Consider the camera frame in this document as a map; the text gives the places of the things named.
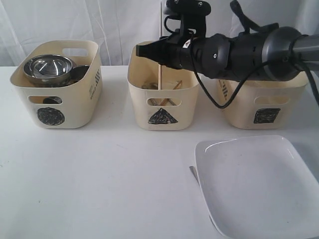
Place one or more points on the cream bin with triangle mark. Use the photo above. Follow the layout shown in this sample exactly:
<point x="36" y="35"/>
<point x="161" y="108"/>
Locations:
<point x="143" y="71"/>

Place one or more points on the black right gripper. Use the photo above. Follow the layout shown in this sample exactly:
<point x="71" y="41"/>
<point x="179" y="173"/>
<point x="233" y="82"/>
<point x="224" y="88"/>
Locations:
<point x="207" y="56"/>

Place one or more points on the stainless steel bowl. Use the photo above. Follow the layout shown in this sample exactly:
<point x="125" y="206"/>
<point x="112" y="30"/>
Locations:
<point x="48" y="70"/>

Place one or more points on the long steel spoon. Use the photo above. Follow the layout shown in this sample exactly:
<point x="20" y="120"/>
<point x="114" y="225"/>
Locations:
<point x="154" y="86"/>

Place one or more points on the steel fork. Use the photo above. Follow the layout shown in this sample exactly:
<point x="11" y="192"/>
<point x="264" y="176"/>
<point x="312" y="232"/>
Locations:
<point x="194" y="172"/>

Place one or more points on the steel mug with handle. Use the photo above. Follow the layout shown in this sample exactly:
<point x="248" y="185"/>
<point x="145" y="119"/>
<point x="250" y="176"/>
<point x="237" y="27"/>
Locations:
<point x="77" y="73"/>

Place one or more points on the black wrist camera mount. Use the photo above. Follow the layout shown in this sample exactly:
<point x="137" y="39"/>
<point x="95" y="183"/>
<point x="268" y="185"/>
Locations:
<point x="191" y="14"/>

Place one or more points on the cream bin with circle mark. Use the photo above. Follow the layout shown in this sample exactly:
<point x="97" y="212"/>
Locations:
<point x="78" y="100"/>

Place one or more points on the white backdrop curtain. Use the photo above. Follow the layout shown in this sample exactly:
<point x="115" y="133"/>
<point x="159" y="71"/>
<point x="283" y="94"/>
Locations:
<point x="118" y="25"/>

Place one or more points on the white square plate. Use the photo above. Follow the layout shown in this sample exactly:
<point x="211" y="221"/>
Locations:
<point x="258" y="187"/>

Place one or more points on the cream bin with square mark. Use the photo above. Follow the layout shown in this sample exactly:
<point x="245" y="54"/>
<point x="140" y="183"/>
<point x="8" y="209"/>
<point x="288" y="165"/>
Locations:
<point x="262" y="102"/>

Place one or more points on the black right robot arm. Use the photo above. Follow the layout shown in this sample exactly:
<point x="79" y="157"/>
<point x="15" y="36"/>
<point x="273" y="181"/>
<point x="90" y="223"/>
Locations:
<point x="263" y="56"/>

